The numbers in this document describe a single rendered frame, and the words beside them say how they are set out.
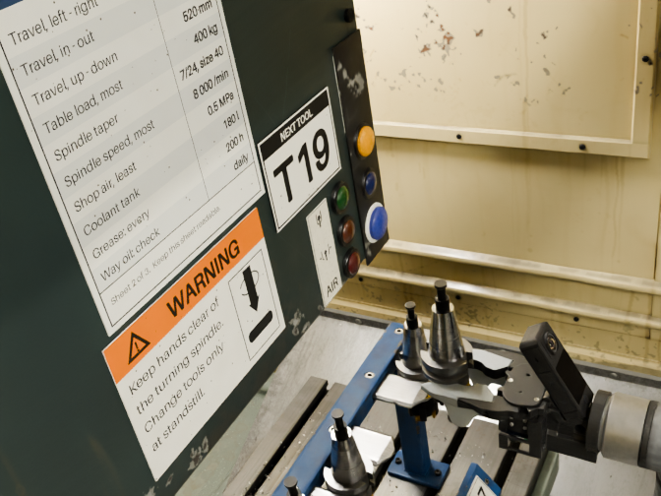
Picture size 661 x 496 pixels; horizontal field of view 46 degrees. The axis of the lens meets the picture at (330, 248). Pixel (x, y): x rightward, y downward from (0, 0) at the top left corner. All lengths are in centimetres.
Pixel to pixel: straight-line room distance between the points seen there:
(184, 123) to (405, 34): 99
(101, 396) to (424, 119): 111
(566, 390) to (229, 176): 54
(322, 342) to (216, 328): 135
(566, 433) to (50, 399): 68
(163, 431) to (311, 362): 136
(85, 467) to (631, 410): 63
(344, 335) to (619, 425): 103
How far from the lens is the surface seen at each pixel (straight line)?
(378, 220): 68
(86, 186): 42
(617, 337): 163
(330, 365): 183
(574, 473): 162
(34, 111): 39
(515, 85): 139
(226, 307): 52
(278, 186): 55
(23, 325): 41
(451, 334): 94
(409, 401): 112
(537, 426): 95
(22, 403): 42
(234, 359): 54
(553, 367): 91
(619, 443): 93
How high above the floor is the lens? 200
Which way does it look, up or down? 33 degrees down
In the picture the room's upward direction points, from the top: 11 degrees counter-clockwise
